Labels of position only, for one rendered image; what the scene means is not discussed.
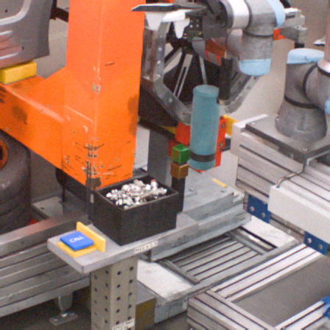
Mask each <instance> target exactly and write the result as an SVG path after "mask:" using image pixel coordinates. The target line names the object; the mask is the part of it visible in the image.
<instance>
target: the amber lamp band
mask: <svg viewBox="0 0 330 330"><path fill-rule="evenodd" d="M188 169H189V165H188V164H187V163H186V165H183V166H177V165H175V164H174V163H173V162H172V163H171V167H170V175H171V176H172V177H174V178H177V179H181V178H185V177H187V176H188Z"/></svg>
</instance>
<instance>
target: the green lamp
mask: <svg viewBox="0 0 330 330"><path fill-rule="evenodd" d="M190 151H191V149H190V148H188V147H186V146H184V145H182V144H180V145H177V146H174V147H172V157H171V159H172V160H174V161H176V162H178V163H183V162H185V161H188V160H190Z"/></svg>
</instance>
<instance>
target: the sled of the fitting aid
mask: <svg viewBox="0 0 330 330"><path fill-rule="evenodd" d="M212 181H215V182H216V183H218V184H220V185H222V186H224V187H225V188H226V185H225V184H223V183H221V182H219V181H218V180H216V179H212ZM243 202H244V198H243V197H241V196H240V195H239V194H238V193H236V192H234V203H233V204H230V205H227V206H224V207H222V208H218V209H216V210H213V211H210V213H207V214H204V215H202V216H199V217H196V218H194V220H197V221H198V222H199V227H198V231H196V232H194V233H191V234H188V235H186V236H183V237H181V238H178V239H175V240H172V242H169V243H166V244H164V245H161V246H159V247H156V248H153V249H151V250H147V251H145V252H143V253H139V254H138V256H139V257H141V258H142V259H143V260H145V261H147V262H148V263H150V262H151V261H155V260H157V259H160V258H163V257H165V256H168V255H171V254H173V253H176V252H178V251H180V250H184V249H186V248H189V247H191V246H193V245H195V244H197V243H199V242H202V241H205V240H207V239H210V238H212V237H215V236H218V235H220V234H223V233H224V232H226V231H229V230H231V229H233V228H236V227H239V226H241V225H244V224H246V223H248V222H250V221H251V220H252V215H251V214H249V213H247V212H246V211H245V210H243Z"/></svg>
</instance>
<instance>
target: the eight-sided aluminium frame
mask: <svg viewBox="0 0 330 330"><path fill-rule="evenodd" d="M186 2H187V0H175V2H173V3H186ZM170 22H171V21H170ZM170 22H161V23H160V25H159V27H158V28H157V29H151V28H150V26H149V24H148V21H147V17H146V18H145V24H144V36H143V49H142V62H141V83H140V85H141V86H142V87H143V88H144V90H146V91H147V92H148V93H149V94H150V95H151V96H152V97H153V98H154V99H156V100H157V101H158V103H159V104H160V105H161V106H162V107H163V109H164V110H165V111H166V112H168V113H169V114H170V116H172V118H173V119H174V120H176V121H178V122H181V123H183V124H185V125H186V126H188V125H191V124H190V120H192V114H191V110H192V105H193V104H191V105H187V106H184V105H183V103H182V102H181V101H180V100H179V99H178V98H177V97H176V96H175V95H174V94H173V93H172V92H171V91H170V90H169V89H168V88H167V87H166V86H165V85H164V84H163V74H164V52H165V42H166V28H167V25H168V24H169V23H170ZM259 78H260V76H250V75H243V74H241V73H238V74H237V75H236V76H235V78H234V79H233V81H232V83H231V104H230V105H221V111H220V116H224V115H226V114H232V113H233V112H236V111H238V109H239V108H240V107H241V106H242V103H243V102H244V100H245V98H246V97H247V96H248V94H249V93H250V90H251V89H252V87H253V86H254V85H255V84H256V82H257V80H258V79H259Z"/></svg>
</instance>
